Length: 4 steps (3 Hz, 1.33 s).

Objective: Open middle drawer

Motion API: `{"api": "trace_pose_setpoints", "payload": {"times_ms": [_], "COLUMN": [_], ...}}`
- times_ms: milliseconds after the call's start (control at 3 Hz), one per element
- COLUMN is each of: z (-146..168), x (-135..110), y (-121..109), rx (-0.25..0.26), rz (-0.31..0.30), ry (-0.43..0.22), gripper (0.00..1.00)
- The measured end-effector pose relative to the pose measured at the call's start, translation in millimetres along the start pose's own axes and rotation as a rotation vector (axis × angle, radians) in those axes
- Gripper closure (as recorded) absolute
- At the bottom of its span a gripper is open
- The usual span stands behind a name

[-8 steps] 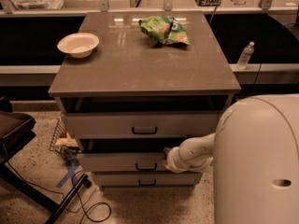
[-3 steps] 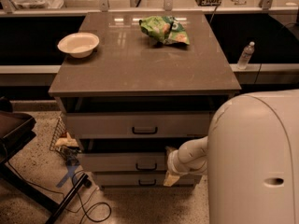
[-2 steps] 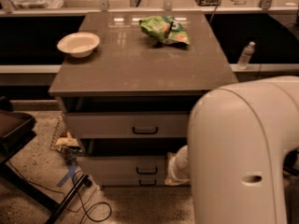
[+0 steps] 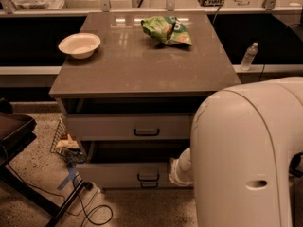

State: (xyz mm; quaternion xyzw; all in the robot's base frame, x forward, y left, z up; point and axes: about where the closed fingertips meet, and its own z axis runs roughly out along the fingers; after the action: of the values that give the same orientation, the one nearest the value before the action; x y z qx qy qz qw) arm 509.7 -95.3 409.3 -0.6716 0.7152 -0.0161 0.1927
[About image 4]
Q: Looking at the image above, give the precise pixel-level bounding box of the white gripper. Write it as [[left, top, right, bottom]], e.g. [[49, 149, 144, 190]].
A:
[[169, 158, 193, 187]]

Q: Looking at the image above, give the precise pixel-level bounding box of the grey drawer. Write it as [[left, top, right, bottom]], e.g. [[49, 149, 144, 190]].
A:
[[62, 113, 191, 141], [77, 140, 189, 190]]

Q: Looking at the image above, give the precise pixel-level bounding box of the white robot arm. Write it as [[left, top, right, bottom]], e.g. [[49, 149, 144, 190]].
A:
[[169, 77, 303, 227]]

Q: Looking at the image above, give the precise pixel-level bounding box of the grey drawer cabinet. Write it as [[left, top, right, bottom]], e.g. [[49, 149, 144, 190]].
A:
[[48, 10, 242, 192]]

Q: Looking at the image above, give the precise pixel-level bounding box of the grey top drawer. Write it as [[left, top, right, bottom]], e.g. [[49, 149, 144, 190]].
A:
[[62, 113, 191, 141]]

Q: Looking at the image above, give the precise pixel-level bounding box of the clear water bottle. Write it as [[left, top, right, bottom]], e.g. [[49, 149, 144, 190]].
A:
[[240, 42, 258, 71]]

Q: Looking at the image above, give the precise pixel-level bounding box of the green chip bag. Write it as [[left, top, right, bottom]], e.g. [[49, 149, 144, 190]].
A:
[[141, 16, 192, 45]]

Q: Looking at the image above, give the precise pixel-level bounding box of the white paper bowl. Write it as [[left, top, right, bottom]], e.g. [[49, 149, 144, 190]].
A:
[[58, 33, 100, 60]]

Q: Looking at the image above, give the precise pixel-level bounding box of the black chair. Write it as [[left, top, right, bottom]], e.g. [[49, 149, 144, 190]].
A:
[[0, 102, 76, 227]]

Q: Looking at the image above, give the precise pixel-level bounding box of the wire basket with items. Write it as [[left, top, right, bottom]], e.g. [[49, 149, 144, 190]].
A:
[[50, 118, 86, 164]]

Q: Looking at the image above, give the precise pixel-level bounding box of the black floor cable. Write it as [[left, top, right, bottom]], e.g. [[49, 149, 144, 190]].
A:
[[0, 142, 114, 227]]

